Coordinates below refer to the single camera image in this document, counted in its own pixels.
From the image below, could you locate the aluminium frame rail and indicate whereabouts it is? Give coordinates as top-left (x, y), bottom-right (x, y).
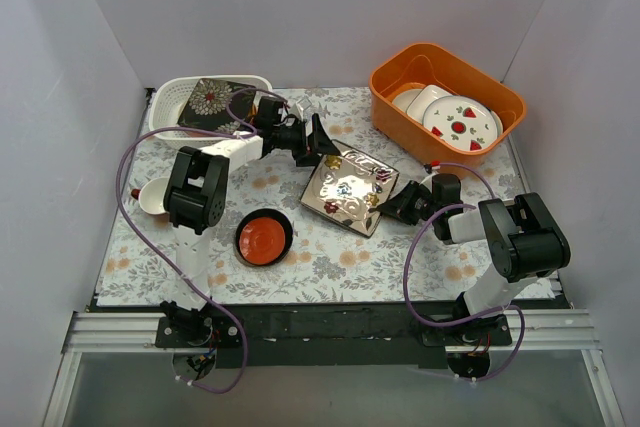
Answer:
top-left (43, 312), bottom-right (161, 426)

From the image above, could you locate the white round plate in bin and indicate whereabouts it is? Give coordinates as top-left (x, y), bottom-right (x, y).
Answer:
top-left (392, 89), bottom-right (422, 112)

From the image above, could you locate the white square dish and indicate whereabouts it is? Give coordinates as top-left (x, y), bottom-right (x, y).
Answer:
top-left (406, 84), bottom-right (452, 122)

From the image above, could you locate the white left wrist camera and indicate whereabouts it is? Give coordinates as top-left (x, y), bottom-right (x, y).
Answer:
top-left (292, 97), bottom-right (313, 120)

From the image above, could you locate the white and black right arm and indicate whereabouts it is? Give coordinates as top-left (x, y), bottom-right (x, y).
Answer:
top-left (376, 173), bottom-right (571, 345)

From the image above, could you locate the white plate with strawberries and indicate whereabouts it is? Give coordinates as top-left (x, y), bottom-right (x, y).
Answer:
top-left (422, 96), bottom-right (502, 153)

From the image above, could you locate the white perforated plastic basket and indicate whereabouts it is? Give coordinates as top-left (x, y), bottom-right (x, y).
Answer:
top-left (148, 75), bottom-right (272, 149)

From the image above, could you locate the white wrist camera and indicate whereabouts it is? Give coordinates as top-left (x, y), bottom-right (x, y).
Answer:
top-left (292, 97), bottom-right (313, 120)
top-left (421, 161), bottom-right (441, 188)

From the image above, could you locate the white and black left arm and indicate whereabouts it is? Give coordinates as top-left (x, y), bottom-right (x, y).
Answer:
top-left (161, 95), bottom-right (339, 347)

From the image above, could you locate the red cup with white interior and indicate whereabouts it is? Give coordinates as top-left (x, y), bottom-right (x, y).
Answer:
top-left (130, 177), bottom-right (169, 216)

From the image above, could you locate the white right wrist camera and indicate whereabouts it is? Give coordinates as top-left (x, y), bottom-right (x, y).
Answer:
top-left (421, 161), bottom-right (441, 188)

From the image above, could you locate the cream square flower plate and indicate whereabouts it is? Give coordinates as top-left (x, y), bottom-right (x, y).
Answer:
top-left (300, 141), bottom-right (399, 238)

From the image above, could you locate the dark square patterned plate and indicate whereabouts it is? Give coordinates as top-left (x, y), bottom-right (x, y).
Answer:
top-left (178, 78), bottom-right (256, 134)

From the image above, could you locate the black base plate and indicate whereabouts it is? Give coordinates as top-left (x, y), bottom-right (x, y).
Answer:
top-left (155, 302), bottom-right (515, 369)

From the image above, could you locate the black bowl with red interior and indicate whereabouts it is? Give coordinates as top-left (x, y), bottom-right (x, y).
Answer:
top-left (234, 208), bottom-right (293, 267)

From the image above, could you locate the orange plastic bin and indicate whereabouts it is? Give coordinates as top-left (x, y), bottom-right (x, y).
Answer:
top-left (369, 43), bottom-right (527, 167)

